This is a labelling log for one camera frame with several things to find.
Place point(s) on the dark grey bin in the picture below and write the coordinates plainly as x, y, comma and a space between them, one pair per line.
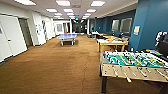
89, 35

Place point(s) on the blue ping pong table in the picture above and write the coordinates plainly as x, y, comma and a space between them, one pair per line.
66, 36

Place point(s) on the green exit sign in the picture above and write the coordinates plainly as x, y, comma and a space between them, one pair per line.
76, 19

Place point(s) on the square ceiling light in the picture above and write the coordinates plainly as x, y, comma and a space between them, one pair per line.
91, 10
97, 3
87, 14
70, 14
57, 14
68, 10
25, 2
63, 3
51, 10

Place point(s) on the green foosball table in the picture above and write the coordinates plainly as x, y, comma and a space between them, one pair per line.
133, 66

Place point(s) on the dark grey doorway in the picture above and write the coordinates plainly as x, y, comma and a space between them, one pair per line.
26, 31

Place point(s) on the white double door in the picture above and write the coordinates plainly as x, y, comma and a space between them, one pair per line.
11, 36

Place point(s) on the white device on stand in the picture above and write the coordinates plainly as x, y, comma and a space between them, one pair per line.
159, 37

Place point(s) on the black wheeled cart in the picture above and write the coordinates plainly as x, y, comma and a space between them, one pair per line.
163, 50

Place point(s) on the glass wall window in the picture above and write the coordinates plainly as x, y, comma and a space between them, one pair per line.
115, 25
126, 25

